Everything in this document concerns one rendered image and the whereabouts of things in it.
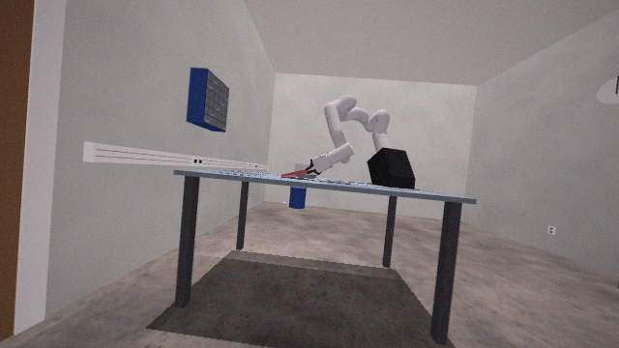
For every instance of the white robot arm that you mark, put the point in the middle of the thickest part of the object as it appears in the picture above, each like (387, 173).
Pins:
(343, 110)

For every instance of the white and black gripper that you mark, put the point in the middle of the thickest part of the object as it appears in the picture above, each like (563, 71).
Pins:
(320, 163)

